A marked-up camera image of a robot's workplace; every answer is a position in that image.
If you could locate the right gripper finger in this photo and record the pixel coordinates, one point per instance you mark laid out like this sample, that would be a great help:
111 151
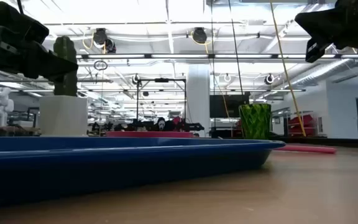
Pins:
315 49
319 23

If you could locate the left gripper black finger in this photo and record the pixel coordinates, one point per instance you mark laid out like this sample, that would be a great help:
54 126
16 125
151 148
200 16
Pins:
51 67

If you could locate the green faceted plastic cup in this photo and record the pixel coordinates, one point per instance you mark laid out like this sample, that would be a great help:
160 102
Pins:
255 121

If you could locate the blue plastic tray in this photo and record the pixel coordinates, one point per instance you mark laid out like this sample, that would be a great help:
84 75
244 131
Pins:
104 168

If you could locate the pink plastic plate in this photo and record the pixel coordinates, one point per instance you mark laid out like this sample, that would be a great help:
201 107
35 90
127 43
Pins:
148 134

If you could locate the white planter pot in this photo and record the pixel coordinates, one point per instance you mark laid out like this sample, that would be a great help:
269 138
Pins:
63 115

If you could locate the white robot figurine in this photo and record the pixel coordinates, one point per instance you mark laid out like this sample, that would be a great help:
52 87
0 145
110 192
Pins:
0 105

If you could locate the red tool cart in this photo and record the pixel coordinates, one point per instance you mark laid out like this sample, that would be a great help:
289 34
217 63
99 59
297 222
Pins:
303 127

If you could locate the black monitor screen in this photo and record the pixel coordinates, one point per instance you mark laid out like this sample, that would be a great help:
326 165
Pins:
222 105

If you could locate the white ghost mask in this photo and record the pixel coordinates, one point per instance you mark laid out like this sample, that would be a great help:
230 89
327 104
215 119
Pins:
161 125

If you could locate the white building pillar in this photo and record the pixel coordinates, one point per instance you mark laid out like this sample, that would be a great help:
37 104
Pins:
197 93

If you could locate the silver ventilation duct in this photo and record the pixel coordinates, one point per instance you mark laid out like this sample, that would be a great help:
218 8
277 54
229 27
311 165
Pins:
322 71

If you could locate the black metal stand frame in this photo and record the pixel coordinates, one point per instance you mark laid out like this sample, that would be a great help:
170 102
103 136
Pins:
137 99

